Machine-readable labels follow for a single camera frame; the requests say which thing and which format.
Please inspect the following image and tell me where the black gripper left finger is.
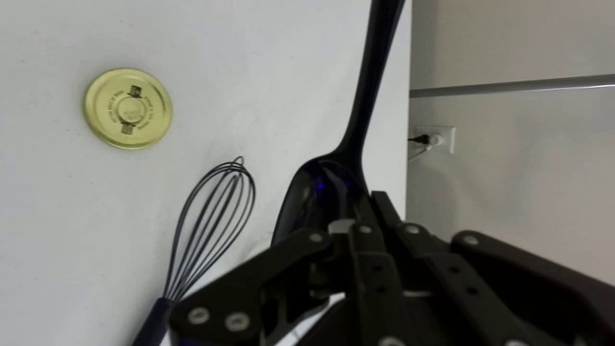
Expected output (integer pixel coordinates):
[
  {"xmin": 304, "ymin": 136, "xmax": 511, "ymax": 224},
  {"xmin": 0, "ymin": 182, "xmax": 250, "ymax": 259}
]
[{"xmin": 169, "ymin": 218, "xmax": 360, "ymax": 346}]

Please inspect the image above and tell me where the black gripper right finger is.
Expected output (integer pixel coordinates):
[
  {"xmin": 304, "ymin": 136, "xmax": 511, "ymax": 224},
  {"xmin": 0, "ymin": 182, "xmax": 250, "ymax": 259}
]
[{"xmin": 371, "ymin": 191, "xmax": 615, "ymax": 346}]

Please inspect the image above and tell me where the dark blue spatula spoon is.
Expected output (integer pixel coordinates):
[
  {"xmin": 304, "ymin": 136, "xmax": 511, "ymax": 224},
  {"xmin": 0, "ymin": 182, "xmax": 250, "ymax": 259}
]
[{"xmin": 271, "ymin": 0, "xmax": 406, "ymax": 243}]

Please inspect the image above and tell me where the yellow jar lid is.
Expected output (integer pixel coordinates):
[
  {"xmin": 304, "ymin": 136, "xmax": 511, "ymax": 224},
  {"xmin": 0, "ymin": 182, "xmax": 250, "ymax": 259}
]
[{"xmin": 83, "ymin": 67, "xmax": 173, "ymax": 149}]

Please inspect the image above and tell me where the black wire whisk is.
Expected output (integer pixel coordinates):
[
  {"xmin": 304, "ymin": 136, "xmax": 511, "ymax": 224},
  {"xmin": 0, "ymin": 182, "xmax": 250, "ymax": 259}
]
[{"xmin": 131, "ymin": 155, "xmax": 258, "ymax": 346}]

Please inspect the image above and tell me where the wall outlet with plug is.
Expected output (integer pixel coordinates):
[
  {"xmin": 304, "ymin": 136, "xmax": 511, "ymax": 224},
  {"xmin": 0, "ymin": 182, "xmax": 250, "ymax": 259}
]
[{"xmin": 408, "ymin": 124, "xmax": 458, "ymax": 159}]

